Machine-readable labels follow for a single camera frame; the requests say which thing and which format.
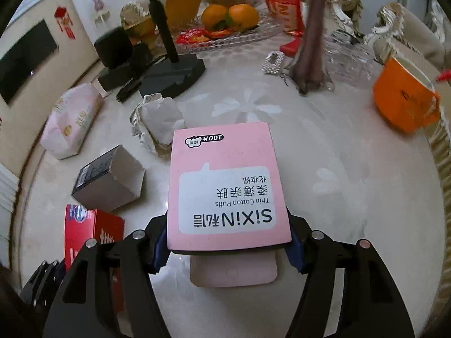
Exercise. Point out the red orange paper bag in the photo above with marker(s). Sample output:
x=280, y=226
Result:
x=283, y=3

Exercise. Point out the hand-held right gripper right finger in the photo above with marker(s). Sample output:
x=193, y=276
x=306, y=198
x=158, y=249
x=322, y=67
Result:
x=294, y=257

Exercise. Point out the grey black open carton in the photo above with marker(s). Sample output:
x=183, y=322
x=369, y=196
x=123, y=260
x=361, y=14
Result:
x=105, y=190

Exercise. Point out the flat black box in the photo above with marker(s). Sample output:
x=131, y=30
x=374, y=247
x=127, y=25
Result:
x=114, y=77

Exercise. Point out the clear glass fruit plate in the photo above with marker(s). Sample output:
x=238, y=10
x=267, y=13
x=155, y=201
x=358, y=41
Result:
x=246, y=38

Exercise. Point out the crumpled white paper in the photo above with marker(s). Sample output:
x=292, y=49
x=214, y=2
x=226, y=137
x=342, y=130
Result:
x=158, y=116

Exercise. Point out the clear glass dish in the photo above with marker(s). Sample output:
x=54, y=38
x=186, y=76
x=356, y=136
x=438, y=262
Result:
x=352, y=60

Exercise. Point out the pink box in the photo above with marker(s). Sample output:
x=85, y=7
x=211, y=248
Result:
x=225, y=155

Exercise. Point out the pink smartphone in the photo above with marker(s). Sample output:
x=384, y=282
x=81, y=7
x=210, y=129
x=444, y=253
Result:
x=232, y=273

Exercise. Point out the dark brown pole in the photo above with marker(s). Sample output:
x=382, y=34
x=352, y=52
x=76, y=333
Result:
x=313, y=35

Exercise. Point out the pearl hair clip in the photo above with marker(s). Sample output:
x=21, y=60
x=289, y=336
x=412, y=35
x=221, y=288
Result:
x=274, y=63

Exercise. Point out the pink tissue pack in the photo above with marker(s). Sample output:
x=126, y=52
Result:
x=70, y=119

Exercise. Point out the black phone stand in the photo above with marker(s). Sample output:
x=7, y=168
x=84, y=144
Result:
x=172, y=77

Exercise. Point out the black remote control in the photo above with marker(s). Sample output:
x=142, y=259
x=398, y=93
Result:
x=128, y=89

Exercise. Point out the red cardboard box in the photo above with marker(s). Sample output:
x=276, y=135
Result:
x=105, y=229

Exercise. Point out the small red packet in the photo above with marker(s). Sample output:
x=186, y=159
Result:
x=290, y=48

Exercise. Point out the black round speaker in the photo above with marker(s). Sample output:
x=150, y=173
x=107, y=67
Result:
x=112, y=47

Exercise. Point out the orange fruit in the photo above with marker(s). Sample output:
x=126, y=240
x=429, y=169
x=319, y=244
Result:
x=243, y=17
x=213, y=17

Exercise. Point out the cream carved armchair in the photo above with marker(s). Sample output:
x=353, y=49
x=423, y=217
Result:
x=405, y=31

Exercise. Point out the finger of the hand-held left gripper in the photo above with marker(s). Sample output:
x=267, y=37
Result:
x=42, y=281

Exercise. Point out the pink flower decoration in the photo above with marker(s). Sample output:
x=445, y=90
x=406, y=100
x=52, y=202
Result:
x=99, y=8

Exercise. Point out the orange mug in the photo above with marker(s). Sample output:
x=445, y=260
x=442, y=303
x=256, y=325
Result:
x=398, y=102

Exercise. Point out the cream carved round table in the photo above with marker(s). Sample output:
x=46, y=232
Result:
x=438, y=169

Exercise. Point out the black wall television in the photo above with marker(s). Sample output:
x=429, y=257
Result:
x=24, y=60

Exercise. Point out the red wall ornament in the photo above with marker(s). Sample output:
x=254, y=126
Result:
x=64, y=21

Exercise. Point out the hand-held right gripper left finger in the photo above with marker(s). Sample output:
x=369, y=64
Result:
x=160, y=253

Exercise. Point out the red wrapped candies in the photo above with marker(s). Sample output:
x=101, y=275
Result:
x=197, y=36

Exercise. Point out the orange juice bottle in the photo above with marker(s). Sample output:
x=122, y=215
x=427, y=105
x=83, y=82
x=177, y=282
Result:
x=183, y=3

